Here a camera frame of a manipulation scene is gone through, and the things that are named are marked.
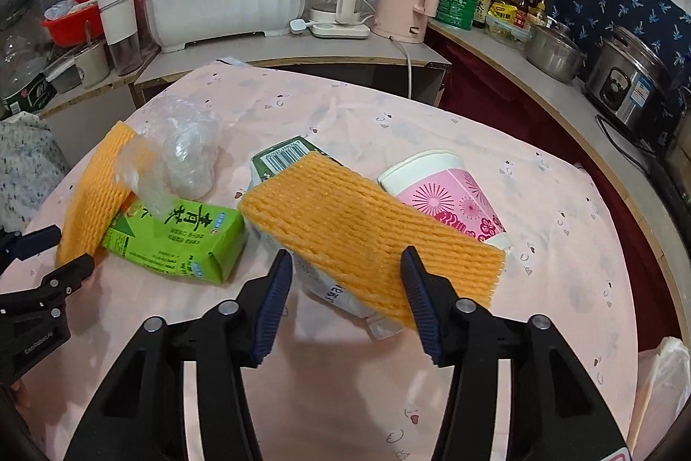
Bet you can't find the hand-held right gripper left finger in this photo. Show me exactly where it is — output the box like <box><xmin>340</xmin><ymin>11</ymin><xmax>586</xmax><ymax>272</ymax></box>
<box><xmin>63</xmin><ymin>249</ymin><xmax>295</xmax><ymax>461</ymax></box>

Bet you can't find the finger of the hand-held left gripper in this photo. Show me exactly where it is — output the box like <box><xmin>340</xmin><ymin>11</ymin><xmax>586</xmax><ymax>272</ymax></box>
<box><xmin>0</xmin><ymin>254</ymin><xmax>95</xmax><ymax>316</ymax></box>
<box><xmin>0</xmin><ymin>225</ymin><xmax>63</xmax><ymax>273</ymax></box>

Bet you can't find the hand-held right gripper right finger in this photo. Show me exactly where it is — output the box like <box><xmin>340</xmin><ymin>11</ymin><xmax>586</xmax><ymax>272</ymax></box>
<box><xmin>399</xmin><ymin>246</ymin><xmax>621</xmax><ymax>461</ymax></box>

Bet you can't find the small orange foam net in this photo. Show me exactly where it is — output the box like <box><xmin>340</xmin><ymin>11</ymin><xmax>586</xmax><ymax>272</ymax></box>
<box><xmin>57</xmin><ymin>121</ymin><xmax>141</xmax><ymax>267</ymax></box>

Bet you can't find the pink paper cup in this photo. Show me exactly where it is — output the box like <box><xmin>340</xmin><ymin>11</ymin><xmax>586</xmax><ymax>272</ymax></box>
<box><xmin>377</xmin><ymin>149</ymin><xmax>513</xmax><ymax>251</ymax></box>

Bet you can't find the large orange foam net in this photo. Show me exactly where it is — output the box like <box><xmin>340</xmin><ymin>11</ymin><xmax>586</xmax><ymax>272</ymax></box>
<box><xmin>238</xmin><ymin>153</ymin><xmax>507</xmax><ymax>329</ymax></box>

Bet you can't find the green tea carton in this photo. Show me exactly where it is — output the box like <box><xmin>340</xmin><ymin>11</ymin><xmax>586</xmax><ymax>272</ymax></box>
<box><xmin>100</xmin><ymin>199</ymin><xmax>246</xmax><ymax>285</ymax></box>

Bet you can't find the white green barcode carton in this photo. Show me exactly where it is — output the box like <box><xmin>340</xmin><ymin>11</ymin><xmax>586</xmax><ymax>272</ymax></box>
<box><xmin>251</xmin><ymin>135</ymin><xmax>411</xmax><ymax>340</ymax></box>

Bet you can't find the clear plastic bag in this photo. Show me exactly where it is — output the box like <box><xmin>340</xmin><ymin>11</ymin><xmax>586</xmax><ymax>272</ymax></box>
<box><xmin>116</xmin><ymin>94</ymin><xmax>222</xmax><ymax>213</ymax></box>

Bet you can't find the white lined trash bin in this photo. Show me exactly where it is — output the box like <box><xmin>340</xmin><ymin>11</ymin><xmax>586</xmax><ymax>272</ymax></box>
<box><xmin>626</xmin><ymin>336</ymin><xmax>691</xmax><ymax>461</ymax></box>

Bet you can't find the floral blanket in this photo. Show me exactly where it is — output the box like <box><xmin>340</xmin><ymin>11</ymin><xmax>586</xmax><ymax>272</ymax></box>
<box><xmin>0</xmin><ymin>112</ymin><xmax>71</xmax><ymax>235</ymax></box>

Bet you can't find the dark green tin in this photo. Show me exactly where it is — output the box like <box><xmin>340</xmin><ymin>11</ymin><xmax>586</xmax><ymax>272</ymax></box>
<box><xmin>0</xmin><ymin>72</ymin><xmax>55</xmax><ymax>119</ymax></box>

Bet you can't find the clear glass jar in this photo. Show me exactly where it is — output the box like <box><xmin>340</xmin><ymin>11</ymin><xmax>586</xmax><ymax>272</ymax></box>
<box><xmin>0</xmin><ymin>29</ymin><xmax>49</xmax><ymax>84</ymax></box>

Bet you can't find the white mug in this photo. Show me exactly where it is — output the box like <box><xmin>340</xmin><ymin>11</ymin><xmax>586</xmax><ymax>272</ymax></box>
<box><xmin>73</xmin><ymin>40</ymin><xmax>111</xmax><ymax>89</ymax></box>

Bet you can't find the pink printed tablecloth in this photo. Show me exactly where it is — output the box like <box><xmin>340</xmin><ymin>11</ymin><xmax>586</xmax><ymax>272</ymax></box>
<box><xmin>0</xmin><ymin>60</ymin><xmax>640</xmax><ymax>461</ymax></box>

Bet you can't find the red plastic basin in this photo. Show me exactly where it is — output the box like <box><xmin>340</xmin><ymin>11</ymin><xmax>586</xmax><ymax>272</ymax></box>
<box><xmin>42</xmin><ymin>0</ymin><xmax>146</xmax><ymax>48</ymax></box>

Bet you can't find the dark red curtain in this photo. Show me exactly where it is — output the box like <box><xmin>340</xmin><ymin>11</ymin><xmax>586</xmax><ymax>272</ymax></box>
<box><xmin>437</xmin><ymin>29</ymin><xmax>649</xmax><ymax>235</ymax></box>

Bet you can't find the small white bowl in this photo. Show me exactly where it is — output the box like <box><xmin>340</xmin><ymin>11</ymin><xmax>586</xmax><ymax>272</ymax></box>
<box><xmin>43</xmin><ymin>0</ymin><xmax>82</xmax><ymax>22</ymax></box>

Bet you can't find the curved grey counter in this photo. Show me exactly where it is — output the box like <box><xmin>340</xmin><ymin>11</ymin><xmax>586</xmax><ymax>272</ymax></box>
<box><xmin>426</xmin><ymin>15</ymin><xmax>691</xmax><ymax>332</ymax></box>

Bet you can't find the white tumbler cup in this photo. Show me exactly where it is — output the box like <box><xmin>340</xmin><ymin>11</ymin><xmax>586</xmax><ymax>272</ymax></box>
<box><xmin>97</xmin><ymin>0</ymin><xmax>146</xmax><ymax>77</ymax></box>

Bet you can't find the small steel pot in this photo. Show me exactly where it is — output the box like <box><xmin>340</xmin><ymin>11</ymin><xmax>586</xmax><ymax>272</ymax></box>
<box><xmin>525</xmin><ymin>21</ymin><xmax>586</xmax><ymax>85</ymax></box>

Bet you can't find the clear food container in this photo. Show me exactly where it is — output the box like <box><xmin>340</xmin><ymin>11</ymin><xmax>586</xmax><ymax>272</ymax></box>
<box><xmin>485</xmin><ymin>15</ymin><xmax>533</xmax><ymax>51</ymax></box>

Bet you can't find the steel rice cooker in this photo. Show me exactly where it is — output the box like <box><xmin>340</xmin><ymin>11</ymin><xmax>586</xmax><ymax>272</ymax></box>
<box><xmin>586</xmin><ymin>25</ymin><xmax>682</xmax><ymax>132</ymax></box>

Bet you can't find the large steel steamer pot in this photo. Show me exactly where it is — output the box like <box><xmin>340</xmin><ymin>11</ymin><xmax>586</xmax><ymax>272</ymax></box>
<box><xmin>663</xmin><ymin>86</ymin><xmax>691</xmax><ymax>192</ymax></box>

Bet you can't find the yellow lidded jar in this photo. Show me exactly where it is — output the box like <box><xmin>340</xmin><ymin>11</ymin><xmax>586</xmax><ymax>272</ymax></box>
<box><xmin>487</xmin><ymin>0</ymin><xmax>520</xmax><ymax>27</ymax></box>

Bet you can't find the white power cord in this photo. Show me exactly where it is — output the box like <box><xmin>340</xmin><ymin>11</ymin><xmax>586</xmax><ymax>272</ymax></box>
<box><xmin>391</xmin><ymin>37</ymin><xmax>416</xmax><ymax>100</ymax></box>

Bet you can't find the black power cable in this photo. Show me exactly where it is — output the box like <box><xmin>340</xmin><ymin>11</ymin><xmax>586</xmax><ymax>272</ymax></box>
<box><xmin>595</xmin><ymin>114</ymin><xmax>665</xmax><ymax>170</ymax></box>

